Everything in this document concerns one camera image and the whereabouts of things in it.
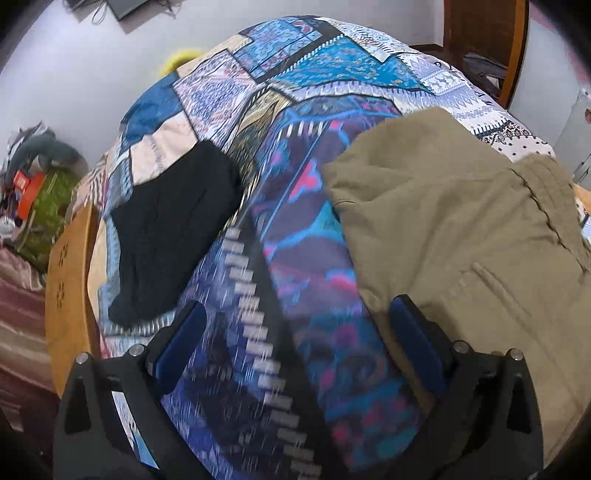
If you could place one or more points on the blue patchwork bedspread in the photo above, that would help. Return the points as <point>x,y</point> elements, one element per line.
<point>286,330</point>

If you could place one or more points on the khaki olive pants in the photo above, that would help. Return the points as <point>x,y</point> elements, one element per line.
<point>489,248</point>

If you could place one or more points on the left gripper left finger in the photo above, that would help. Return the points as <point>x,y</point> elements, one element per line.
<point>89,440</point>

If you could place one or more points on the wooden lap desk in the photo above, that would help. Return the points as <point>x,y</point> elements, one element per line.
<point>70,324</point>

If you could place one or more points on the black folded pants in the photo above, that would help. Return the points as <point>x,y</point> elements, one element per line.
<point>166,227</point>

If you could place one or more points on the green laundry basket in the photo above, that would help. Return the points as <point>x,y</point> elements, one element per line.
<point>47,218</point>

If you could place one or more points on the grey plush pillow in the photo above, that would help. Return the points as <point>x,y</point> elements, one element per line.
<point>50,152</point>

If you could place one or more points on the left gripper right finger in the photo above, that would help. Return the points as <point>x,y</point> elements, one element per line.
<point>485,423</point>

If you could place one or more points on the orange box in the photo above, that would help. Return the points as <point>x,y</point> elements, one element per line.
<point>29,189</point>

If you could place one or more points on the brown wooden door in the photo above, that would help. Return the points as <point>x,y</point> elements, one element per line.
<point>496,30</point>

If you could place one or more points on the yellow curved object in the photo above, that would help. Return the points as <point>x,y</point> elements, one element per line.
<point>177,59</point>

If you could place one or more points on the small black wall monitor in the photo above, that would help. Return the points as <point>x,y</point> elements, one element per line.
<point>122,8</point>

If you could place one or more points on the striped red curtain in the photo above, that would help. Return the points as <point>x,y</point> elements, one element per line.
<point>27,388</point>

